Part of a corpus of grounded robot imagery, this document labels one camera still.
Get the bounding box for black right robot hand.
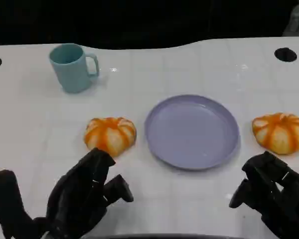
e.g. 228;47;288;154
228;150;299;239

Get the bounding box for lilac plate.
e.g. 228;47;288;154
144;94;240;171

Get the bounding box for pale green mug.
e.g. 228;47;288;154
49;43;100;94

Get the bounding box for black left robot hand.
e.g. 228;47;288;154
45;147;135;239

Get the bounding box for orange and white bread roll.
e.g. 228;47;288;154
252;112;299;155
84;117;137;157

